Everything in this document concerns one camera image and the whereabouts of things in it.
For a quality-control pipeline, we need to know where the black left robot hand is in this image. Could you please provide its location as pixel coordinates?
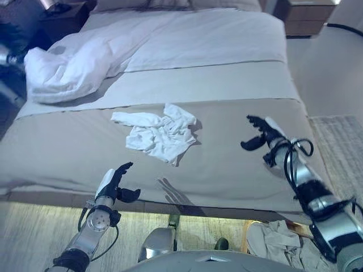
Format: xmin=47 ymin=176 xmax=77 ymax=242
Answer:
xmin=94 ymin=161 xmax=142 ymax=204

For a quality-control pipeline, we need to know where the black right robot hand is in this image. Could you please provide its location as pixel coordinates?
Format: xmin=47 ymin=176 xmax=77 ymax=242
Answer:
xmin=240 ymin=114 xmax=292 ymax=152

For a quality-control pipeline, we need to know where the white garment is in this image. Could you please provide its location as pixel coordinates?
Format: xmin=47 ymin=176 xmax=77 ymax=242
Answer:
xmin=110 ymin=102 xmax=198 ymax=167

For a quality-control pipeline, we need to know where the beige garment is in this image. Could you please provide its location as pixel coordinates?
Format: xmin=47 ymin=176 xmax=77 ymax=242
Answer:
xmin=246 ymin=219 xmax=335 ymax=272

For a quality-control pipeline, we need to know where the bed with beige cover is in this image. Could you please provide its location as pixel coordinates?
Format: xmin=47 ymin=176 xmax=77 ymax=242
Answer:
xmin=0 ymin=0 xmax=330 ymax=219

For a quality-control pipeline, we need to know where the white bed sheet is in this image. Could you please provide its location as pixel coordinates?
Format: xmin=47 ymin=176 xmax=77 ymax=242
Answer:
xmin=48 ymin=8 xmax=287 ymax=74

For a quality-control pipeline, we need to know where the silver left robot leg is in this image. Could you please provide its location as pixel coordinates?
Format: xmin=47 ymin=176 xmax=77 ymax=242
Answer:
xmin=138 ymin=214 xmax=181 ymax=263

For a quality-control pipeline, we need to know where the silver robot leg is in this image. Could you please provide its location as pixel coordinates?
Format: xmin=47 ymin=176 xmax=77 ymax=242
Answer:
xmin=215 ymin=237 xmax=230 ymax=252
xmin=138 ymin=214 xmax=181 ymax=263

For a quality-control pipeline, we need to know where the brown wooden nightstand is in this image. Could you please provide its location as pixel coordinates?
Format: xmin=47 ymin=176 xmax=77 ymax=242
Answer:
xmin=273 ymin=0 xmax=341 ymax=39

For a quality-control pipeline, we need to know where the crumpled white duvet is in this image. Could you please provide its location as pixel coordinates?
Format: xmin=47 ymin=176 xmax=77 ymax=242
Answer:
xmin=23 ymin=36 xmax=131 ymax=104

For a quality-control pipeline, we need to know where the silver right robot leg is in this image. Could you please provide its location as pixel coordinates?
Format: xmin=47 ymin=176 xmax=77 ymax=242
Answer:
xmin=215 ymin=237 xmax=230 ymax=252

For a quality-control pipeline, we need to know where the grey robot torso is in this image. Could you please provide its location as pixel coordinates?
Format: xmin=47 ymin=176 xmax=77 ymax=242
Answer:
xmin=124 ymin=249 xmax=310 ymax=272

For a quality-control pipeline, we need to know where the plain beige pillow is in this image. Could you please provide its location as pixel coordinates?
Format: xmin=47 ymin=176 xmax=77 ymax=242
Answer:
xmin=93 ymin=0 xmax=151 ymax=12
xmin=187 ymin=0 xmax=260 ymax=12

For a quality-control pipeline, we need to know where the dark bedside table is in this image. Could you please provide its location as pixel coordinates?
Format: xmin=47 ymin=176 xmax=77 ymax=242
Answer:
xmin=0 ymin=0 xmax=97 ymax=57

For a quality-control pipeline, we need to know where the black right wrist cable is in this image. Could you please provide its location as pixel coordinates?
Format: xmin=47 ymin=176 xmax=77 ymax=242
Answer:
xmin=283 ymin=137 xmax=315 ymax=199

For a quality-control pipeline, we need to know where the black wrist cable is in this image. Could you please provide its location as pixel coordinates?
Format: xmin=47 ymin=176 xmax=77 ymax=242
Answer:
xmin=283 ymin=137 xmax=315 ymax=199
xmin=78 ymin=206 xmax=120 ymax=261

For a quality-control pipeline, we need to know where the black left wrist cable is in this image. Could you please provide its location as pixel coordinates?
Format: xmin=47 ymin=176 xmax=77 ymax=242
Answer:
xmin=78 ymin=206 xmax=120 ymax=261

